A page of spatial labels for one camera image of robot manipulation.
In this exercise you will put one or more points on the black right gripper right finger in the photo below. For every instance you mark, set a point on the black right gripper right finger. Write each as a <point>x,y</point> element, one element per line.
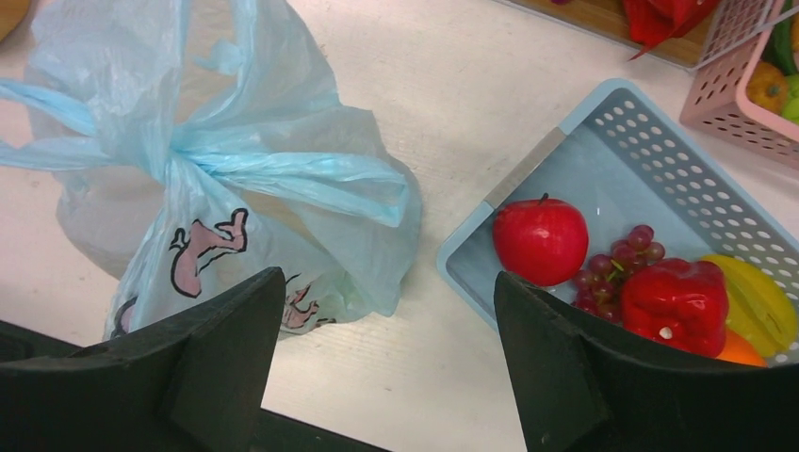
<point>581,383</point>

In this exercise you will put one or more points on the white wire wooden shelf rack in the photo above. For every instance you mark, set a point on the white wire wooden shelf rack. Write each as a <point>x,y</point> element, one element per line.
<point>730,25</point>

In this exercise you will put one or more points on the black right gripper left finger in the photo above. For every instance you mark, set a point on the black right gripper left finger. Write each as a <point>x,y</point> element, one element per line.
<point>193,381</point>

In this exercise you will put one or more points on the yellow toy banana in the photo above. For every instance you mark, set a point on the yellow toy banana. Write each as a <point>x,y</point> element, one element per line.
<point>759,310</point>

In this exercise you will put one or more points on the orange toy fruit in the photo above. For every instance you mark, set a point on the orange toy fruit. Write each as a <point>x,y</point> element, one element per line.
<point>738,350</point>

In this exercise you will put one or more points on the red toy bell pepper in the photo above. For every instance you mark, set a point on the red toy bell pepper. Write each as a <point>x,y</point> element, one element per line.
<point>678,304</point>

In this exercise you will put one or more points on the red candy bag bottom shelf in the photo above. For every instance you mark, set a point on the red candy bag bottom shelf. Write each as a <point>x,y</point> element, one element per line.
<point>652,22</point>

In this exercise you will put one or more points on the red toy apple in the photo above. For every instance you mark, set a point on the red toy apple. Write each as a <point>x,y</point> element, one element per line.
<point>545,241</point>

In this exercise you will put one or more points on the light blue plastic grocery bag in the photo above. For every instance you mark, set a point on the light blue plastic grocery bag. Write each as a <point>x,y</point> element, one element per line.
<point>199,142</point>

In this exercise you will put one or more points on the pink plastic basket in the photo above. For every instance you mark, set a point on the pink plastic basket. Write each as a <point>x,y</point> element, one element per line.
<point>717,103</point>

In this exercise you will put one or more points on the light blue plastic basket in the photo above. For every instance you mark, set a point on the light blue plastic basket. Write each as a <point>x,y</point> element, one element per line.
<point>622,162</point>

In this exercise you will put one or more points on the yellow toy bell pepper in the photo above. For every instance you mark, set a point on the yellow toy bell pepper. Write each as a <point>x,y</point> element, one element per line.
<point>768,88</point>

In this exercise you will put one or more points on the small green toy lime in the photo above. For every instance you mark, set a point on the small green toy lime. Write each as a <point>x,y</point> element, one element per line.
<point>790,111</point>

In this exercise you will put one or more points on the purple toy grapes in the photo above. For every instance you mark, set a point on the purple toy grapes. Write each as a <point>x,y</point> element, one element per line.
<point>599,284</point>

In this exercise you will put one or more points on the orange cloth tote bag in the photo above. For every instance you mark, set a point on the orange cloth tote bag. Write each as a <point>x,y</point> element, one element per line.
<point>12,14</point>

